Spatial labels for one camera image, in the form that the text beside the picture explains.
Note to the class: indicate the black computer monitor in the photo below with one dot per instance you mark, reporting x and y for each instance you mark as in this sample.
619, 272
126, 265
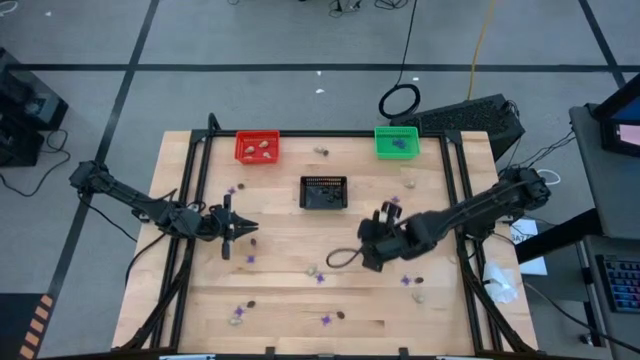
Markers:
625, 132

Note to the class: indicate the crumpled white paper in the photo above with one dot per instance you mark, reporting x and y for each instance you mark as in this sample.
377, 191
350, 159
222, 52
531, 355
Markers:
500, 285

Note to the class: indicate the black stand bar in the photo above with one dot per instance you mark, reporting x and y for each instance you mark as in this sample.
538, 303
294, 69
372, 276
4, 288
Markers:
560, 237

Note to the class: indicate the green plastic basket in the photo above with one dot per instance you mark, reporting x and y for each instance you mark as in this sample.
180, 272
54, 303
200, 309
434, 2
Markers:
412, 152

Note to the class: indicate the pale green object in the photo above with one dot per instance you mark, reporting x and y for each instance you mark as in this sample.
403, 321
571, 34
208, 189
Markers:
418, 298

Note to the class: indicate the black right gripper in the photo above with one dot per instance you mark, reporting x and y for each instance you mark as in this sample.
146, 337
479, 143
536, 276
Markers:
395, 242

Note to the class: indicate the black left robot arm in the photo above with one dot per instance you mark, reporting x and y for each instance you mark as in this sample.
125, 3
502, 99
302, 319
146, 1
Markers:
125, 195

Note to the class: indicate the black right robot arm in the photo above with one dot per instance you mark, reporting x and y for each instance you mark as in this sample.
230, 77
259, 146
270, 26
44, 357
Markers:
475, 207

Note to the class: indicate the grey side table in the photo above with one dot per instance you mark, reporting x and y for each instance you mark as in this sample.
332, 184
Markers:
600, 190

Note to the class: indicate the backlit computer keyboard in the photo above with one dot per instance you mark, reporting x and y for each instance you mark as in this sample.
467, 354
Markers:
622, 282

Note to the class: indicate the cream plastic skull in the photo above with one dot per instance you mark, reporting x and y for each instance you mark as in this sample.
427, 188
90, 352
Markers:
384, 216
263, 144
410, 184
235, 320
267, 155
249, 149
311, 270
318, 149

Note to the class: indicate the white printed paper sheet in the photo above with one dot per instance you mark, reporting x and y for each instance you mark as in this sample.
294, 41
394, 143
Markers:
522, 231

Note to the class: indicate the black plastic basket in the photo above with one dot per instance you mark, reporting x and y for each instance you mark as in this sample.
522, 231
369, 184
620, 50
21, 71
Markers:
312, 197

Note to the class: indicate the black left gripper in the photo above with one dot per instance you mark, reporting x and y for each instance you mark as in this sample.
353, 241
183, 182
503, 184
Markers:
192, 222

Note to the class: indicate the black equipment case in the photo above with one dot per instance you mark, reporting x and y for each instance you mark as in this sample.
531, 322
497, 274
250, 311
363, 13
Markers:
25, 110

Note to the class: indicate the black computer tower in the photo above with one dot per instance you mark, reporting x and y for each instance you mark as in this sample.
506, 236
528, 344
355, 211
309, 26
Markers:
465, 117

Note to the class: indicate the red plastic basket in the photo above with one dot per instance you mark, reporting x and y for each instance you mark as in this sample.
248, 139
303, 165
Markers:
242, 157

